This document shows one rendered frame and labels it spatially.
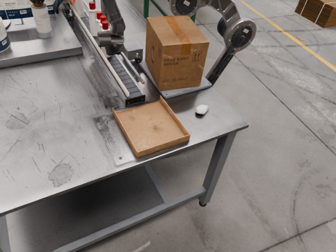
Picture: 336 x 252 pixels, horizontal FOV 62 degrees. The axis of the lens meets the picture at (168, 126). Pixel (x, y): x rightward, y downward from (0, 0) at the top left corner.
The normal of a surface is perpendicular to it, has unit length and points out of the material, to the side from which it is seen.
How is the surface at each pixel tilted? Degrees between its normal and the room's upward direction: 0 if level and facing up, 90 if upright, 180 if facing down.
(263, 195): 0
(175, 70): 90
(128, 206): 0
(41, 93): 0
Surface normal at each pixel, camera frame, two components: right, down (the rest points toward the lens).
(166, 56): 0.30, 0.70
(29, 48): 0.09, -0.70
